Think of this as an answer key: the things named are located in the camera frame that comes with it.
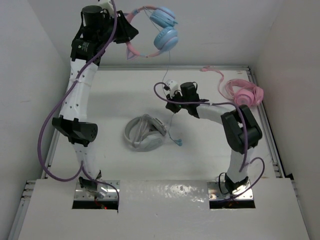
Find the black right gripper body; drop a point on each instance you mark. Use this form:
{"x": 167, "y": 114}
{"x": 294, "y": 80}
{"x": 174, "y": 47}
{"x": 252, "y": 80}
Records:
{"x": 177, "y": 96}

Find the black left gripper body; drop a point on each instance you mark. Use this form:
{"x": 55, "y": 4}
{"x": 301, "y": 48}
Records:
{"x": 103, "y": 35}

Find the blue pink cat-ear headphones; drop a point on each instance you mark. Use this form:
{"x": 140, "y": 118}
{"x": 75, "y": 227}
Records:
{"x": 165, "y": 40}

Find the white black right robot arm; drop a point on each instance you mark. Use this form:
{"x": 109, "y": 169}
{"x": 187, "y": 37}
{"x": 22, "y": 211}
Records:
{"x": 240, "y": 127}

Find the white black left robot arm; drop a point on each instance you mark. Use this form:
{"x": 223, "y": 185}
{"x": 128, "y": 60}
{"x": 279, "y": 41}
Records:
{"x": 72, "y": 120}

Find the white grey headphones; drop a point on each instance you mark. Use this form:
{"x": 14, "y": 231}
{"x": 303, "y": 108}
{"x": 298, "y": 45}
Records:
{"x": 145, "y": 133}

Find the white front cover board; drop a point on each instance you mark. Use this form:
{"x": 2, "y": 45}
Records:
{"x": 164, "y": 210}

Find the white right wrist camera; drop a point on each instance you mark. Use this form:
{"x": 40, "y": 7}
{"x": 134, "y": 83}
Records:
{"x": 171, "y": 86}

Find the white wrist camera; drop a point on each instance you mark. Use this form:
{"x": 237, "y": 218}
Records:
{"x": 106, "y": 4}
{"x": 171, "y": 86}

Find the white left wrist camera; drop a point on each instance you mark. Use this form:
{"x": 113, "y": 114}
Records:
{"x": 106, "y": 4}

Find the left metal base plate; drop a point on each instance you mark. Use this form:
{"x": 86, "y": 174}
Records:
{"x": 103, "y": 192}

